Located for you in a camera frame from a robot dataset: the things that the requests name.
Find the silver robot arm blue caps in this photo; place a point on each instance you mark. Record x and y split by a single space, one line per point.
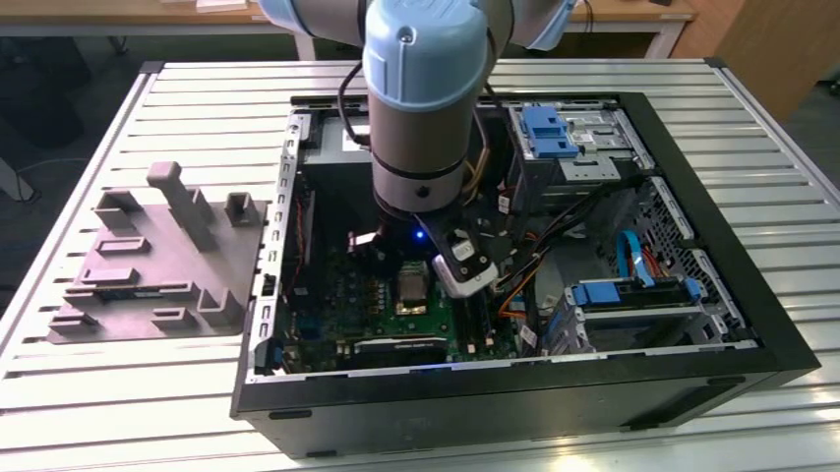
419 98

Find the CPU socket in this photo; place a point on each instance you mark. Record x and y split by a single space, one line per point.
410 310

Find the grey power supply unit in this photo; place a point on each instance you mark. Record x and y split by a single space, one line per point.
334 187

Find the green motherboard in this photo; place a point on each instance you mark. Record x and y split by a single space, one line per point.
347 314

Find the black graphics card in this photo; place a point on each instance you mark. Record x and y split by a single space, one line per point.
400 345

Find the blue disk carrier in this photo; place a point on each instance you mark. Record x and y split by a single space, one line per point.
547 130

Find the hard disk in blue carrier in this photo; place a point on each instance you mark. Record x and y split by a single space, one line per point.
599 293

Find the silver drive cage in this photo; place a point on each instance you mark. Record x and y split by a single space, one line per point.
590 169

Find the grey plastic parts rack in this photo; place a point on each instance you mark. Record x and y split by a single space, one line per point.
171 255

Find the black open PC case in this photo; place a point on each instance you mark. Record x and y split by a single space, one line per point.
459 418

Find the RAM stick with blue label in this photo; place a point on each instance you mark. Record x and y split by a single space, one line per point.
128 294

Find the silver disk bay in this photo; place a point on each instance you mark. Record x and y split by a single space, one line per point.
656 317

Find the small white box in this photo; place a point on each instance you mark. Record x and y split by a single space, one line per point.
219 5

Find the wooden desk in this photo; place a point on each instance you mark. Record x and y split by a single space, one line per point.
131 17

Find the wooden cabinet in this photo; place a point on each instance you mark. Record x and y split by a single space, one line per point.
774 49

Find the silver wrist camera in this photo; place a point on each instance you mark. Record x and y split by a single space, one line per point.
462 275

